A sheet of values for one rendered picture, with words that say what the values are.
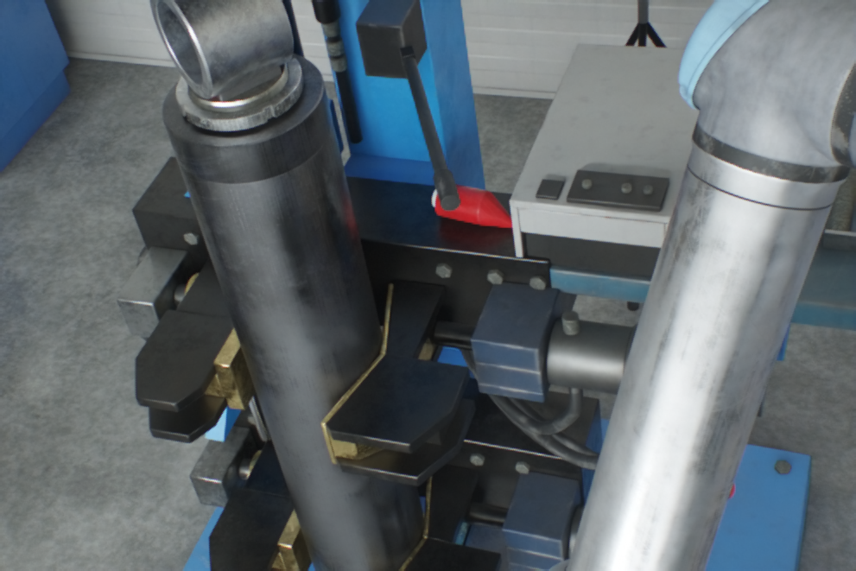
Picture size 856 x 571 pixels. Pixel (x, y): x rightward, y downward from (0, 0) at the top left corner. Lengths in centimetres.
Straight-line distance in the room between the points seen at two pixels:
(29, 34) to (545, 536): 270
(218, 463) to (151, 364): 51
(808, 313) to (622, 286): 26
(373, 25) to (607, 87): 40
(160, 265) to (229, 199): 56
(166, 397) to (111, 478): 131
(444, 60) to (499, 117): 195
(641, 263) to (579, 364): 18
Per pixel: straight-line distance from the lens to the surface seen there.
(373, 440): 189
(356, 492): 215
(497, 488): 246
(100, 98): 460
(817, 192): 103
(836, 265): 200
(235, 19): 161
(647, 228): 190
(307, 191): 173
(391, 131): 221
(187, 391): 203
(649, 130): 203
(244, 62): 163
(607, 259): 196
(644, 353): 109
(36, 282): 394
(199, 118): 169
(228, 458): 256
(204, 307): 215
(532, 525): 231
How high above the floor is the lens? 243
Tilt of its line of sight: 42 degrees down
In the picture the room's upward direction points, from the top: 11 degrees counter-clockwise
